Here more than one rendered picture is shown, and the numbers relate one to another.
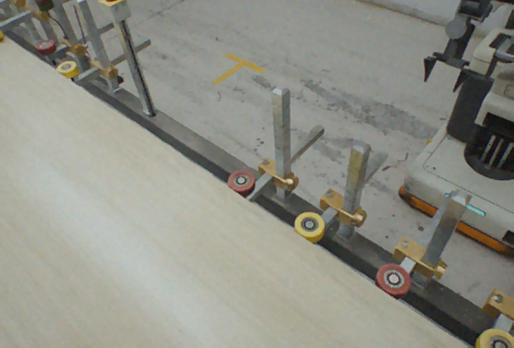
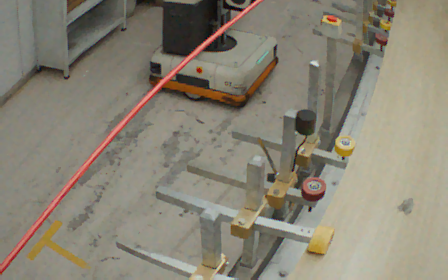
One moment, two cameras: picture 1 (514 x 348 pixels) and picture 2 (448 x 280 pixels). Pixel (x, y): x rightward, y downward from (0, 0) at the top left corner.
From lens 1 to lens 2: 312 cm
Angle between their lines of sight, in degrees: 76
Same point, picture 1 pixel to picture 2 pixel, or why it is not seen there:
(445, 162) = (227, 58)
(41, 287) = not seen: outside the picture
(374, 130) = (147, 130)
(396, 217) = (257, 113)
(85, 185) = (424, 85)
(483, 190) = (249, 47)
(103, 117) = (382, 94)
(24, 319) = not seen: outside the picture
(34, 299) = not seen: outside the picture
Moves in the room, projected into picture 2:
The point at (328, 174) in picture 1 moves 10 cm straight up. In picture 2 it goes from (219, 156) to (219, 141)
